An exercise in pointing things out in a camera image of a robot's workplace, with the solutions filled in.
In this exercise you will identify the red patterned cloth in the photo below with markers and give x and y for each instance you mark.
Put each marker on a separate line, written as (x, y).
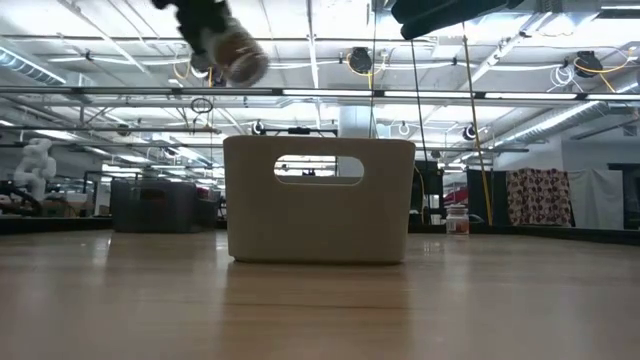
(539, 197)

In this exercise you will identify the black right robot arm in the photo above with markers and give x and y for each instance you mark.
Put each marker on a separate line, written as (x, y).
(440, 15)

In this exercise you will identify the white plastic bin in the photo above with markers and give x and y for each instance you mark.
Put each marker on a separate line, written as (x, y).
(260, 210)

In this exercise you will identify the dark grey plastic bin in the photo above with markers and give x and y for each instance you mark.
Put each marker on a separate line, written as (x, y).
(150, 215)

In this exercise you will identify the white hanging cloth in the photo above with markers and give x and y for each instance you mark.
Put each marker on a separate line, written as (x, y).
(595, 200)

